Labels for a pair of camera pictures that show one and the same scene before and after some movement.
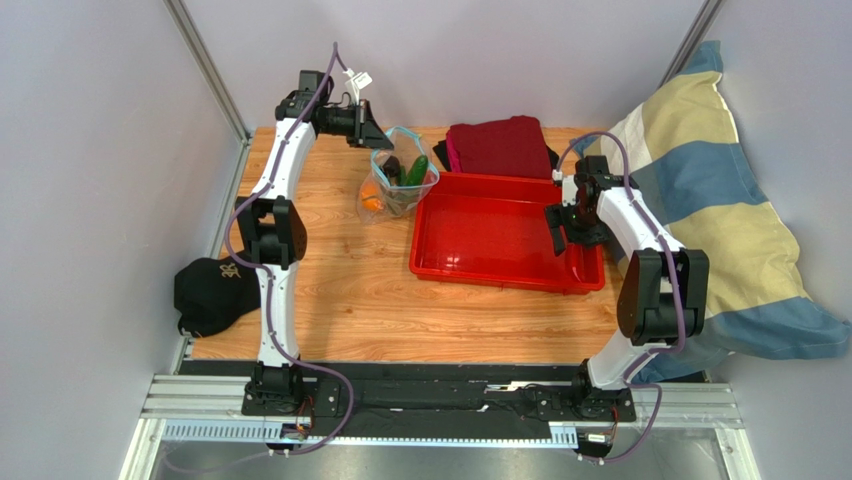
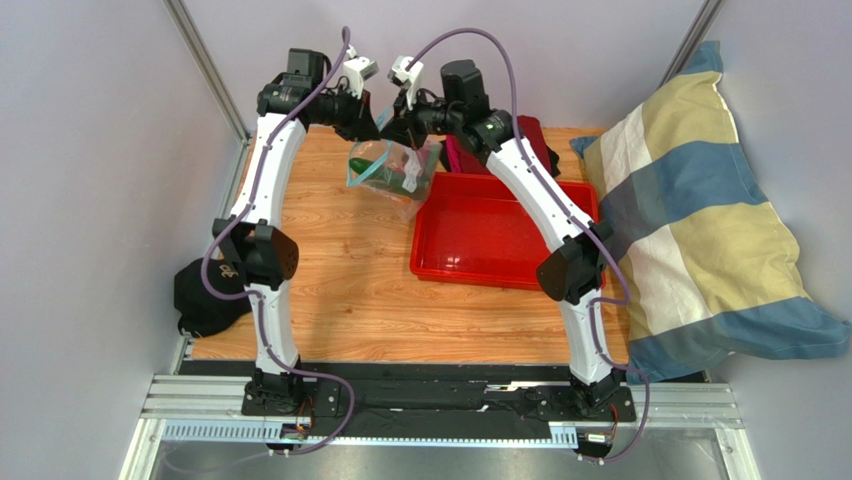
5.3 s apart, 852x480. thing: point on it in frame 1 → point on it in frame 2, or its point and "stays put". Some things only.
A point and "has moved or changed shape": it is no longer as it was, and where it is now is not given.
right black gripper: x=568 y=225 → x=402 y=123
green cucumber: x=418 y=172 → x=360 y=164
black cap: x=211 y=294 stays put
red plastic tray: x=490 y=230 stays put
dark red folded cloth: x=511 y=146 stays put
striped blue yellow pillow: x=680 y=151 stays put
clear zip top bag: x=399 y=176 has moved or changed shape
